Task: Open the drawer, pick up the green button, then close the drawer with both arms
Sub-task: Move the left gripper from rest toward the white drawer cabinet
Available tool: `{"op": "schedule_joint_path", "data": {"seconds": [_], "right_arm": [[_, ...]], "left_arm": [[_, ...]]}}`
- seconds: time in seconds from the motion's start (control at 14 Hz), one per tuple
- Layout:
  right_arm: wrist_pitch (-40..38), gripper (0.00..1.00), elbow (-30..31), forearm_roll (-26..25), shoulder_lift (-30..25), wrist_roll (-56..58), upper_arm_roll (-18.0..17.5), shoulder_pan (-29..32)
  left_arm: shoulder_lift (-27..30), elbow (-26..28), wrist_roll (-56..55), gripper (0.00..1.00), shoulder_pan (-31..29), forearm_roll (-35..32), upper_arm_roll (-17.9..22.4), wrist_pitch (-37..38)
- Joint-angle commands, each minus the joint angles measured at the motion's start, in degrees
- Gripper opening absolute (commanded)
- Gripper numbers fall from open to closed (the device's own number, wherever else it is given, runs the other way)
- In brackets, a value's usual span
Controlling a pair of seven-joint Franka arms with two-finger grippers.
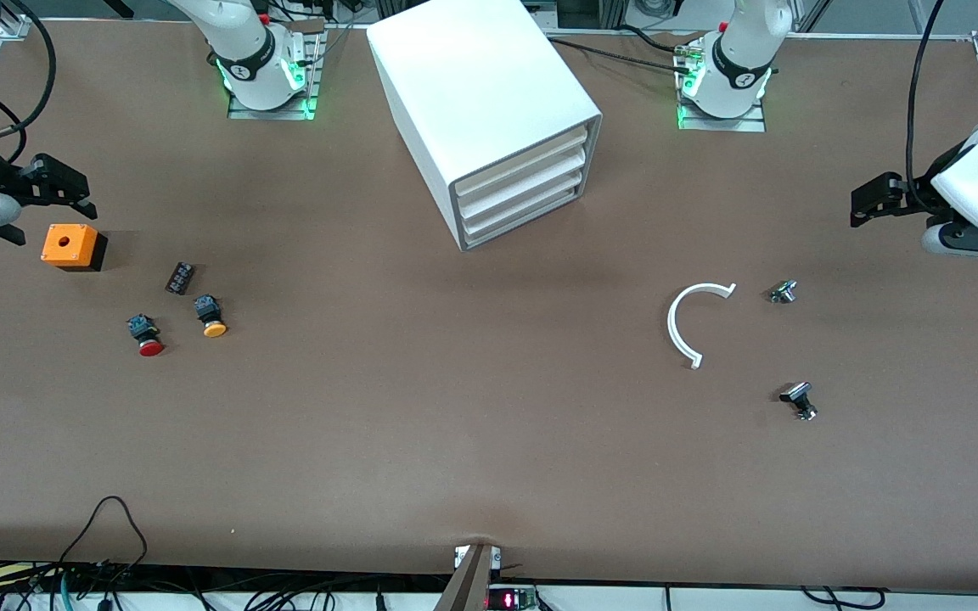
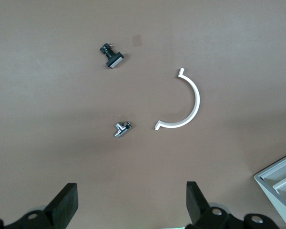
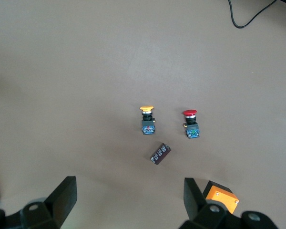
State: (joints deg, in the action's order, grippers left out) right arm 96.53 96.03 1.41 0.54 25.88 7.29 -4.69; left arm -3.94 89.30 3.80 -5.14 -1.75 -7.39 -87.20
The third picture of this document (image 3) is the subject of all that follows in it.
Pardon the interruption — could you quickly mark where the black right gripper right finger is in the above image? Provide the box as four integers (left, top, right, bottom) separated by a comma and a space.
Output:
180, 177, 241, 229

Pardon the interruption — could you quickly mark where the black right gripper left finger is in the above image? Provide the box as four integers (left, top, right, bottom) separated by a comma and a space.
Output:
20, 176, 77, 229

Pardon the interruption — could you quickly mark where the orange push button box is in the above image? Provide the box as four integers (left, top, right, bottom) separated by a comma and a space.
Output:
202, 180, 240, 215

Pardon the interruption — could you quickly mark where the red mushroom push button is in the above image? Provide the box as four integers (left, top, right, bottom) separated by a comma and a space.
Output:
182, 109, 201, 140

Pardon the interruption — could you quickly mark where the yellow mushroom push button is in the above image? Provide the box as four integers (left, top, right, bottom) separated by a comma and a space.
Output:
139, 105, 157, 135

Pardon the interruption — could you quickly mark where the thin black looped cable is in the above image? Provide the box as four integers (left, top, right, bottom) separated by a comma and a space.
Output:
228, 0, 277, 29

